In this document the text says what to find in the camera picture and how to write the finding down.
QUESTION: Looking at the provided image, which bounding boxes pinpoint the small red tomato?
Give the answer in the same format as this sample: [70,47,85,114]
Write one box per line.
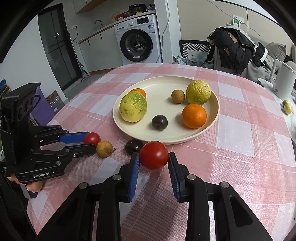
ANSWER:
[83,132,101,146]

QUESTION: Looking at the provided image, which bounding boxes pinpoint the large red tomato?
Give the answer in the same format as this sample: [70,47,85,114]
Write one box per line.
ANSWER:
[139,141,169,171]

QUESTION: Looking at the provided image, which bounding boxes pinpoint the green yellow guava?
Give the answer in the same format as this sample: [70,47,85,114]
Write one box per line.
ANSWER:
[119,91,147,123]

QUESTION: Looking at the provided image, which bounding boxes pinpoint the dark plum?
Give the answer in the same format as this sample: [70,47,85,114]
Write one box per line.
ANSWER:
[151,115,168,131]
[125,139,144,155]

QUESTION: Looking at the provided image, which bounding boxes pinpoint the large orange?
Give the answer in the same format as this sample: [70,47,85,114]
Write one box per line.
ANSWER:
[181,104,207,129]

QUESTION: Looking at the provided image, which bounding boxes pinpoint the brown longan fruit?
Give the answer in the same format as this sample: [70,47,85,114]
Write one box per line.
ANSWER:
[171,89,185,104]

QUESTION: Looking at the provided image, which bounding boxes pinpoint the person's left hand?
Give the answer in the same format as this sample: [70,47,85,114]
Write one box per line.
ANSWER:
[7,174,43,193]

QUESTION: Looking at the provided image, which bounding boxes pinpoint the purple bag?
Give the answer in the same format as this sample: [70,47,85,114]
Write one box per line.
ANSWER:
[31,87,55,126]

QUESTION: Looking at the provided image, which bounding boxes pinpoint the small mandarin orange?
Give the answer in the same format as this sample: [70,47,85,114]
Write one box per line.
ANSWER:
[130,88,147,98]

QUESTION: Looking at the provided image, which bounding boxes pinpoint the cream round plate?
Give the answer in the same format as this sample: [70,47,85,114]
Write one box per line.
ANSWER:
[112,76,220,145]

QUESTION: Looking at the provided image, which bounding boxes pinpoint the yellow wrinkled guava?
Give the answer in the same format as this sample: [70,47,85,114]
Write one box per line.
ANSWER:
[186,80,212,105]

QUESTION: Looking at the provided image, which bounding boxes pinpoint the white washing machine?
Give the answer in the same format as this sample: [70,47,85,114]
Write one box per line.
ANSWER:
[114,14,162,65]

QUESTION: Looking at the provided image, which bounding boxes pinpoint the yellow green fruit on side table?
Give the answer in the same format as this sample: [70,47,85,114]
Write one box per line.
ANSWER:
[282,100,292,115]

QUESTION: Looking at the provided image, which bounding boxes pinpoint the black mesh chair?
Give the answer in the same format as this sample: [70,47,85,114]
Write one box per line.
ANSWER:
[179,40,211,63]

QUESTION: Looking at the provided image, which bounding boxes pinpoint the white electric kettle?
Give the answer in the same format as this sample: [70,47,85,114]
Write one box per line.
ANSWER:
[269,59,296,100]

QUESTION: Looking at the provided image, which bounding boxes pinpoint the pile of dark clothes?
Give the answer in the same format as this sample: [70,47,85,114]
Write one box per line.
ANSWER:
[207,25,268,75]

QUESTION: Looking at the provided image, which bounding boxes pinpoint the grey sofa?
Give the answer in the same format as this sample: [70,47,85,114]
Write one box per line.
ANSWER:
[245,37,295,83]

